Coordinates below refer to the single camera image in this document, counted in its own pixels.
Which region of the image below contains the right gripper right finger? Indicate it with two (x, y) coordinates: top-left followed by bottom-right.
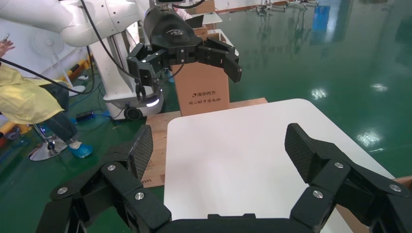
(284, 122), (412, 233)

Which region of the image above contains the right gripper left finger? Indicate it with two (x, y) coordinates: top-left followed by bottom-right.
(35, 124), (172, 233)

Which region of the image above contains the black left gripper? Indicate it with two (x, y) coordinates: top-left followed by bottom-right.
(126, 6), (242, 101)

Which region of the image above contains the small brown cardboard box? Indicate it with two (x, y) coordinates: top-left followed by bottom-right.
(192, 26), (209, 38)

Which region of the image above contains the plain brown cardboard box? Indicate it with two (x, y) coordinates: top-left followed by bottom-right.
(185, 0), (217, 16)

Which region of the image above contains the bystander bare hand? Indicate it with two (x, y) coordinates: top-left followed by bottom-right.
(0, 40), (16, 58)

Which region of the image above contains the brown printed cardboard carton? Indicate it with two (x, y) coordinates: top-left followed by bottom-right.
(171, 62), (231, 117)

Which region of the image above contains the white robot torso column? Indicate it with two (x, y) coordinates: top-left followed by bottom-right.
(89, 0), (165, 122)

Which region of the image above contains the small black floor device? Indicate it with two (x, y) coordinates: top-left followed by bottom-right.
(74, 110), (97, 123)

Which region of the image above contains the chrome swivel chair base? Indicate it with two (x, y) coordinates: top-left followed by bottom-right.
(28, 123), (69, 163)

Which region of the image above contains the yellow black floor barrier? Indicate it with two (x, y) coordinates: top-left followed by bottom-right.
(62, 53), (95, 82)

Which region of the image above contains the yellow floor cart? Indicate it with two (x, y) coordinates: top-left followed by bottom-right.
(0, 121), (32, 149)

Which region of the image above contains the person in yellow coat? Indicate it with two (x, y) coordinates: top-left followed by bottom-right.
(0, 62), (95, 159)

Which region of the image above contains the white standing fan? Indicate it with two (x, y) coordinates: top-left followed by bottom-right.
(31, 28), (87, 98)

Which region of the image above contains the blue plastic bin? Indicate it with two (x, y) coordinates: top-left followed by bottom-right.
(312, 5), (331, 32)

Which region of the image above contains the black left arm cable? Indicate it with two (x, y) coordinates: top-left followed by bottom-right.
(79, 0), (142, 83)

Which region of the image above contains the metal frame rack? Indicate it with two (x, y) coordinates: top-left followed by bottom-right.
(255, 0), (320, 12)

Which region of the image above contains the long black hanging cable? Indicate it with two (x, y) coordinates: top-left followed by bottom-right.
(0, 45), (97, 96)

